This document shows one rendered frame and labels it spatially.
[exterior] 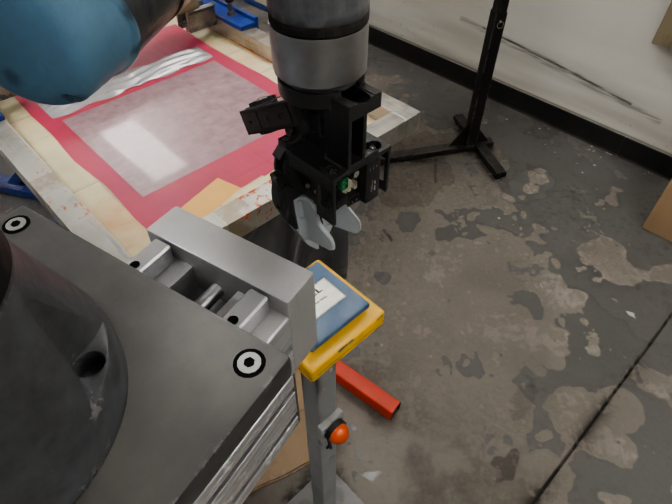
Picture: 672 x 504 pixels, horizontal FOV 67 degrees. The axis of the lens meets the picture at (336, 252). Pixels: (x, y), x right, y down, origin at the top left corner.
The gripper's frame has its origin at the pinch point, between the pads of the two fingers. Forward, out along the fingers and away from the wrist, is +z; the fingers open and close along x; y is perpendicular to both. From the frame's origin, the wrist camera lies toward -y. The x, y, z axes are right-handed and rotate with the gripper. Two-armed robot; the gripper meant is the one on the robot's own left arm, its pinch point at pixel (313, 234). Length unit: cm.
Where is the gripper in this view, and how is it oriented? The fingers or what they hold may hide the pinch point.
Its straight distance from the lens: 57.0
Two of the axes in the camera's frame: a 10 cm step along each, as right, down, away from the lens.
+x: 7.3, -5.1, 4.7
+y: 6.9, 5.3, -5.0
